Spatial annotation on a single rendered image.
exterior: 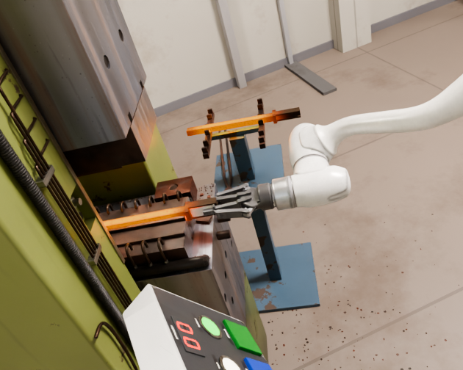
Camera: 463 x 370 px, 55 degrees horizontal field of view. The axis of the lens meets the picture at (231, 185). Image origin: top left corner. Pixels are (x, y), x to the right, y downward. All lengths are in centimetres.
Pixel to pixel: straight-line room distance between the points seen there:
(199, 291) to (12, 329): 51
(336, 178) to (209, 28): 295
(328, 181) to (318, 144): 13
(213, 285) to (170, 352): 54
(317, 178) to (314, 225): 137
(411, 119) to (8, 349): 103
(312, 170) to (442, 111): 35
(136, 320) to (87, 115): 41
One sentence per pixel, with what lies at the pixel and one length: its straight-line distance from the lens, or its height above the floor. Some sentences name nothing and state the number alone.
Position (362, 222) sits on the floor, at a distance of 255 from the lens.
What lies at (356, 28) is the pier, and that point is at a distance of 442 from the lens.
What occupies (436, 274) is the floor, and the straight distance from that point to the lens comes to 233.
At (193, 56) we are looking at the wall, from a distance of 403.
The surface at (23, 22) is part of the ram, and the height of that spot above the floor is 163.
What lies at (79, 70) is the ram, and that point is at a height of 153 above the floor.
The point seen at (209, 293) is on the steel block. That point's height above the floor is 82.
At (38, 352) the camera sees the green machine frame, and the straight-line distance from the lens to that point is 107.
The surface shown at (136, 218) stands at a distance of 133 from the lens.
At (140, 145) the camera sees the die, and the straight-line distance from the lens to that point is 103.
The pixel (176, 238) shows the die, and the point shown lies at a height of 98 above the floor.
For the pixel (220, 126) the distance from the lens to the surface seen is 173.
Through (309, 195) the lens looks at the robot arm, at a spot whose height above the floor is 101.
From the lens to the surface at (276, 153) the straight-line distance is 197.
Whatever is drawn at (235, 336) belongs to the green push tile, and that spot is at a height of 104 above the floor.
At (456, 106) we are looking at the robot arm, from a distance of 114.
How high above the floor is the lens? 180
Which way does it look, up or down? 37 degrees down
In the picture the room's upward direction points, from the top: 17 degrees counter-clockwise
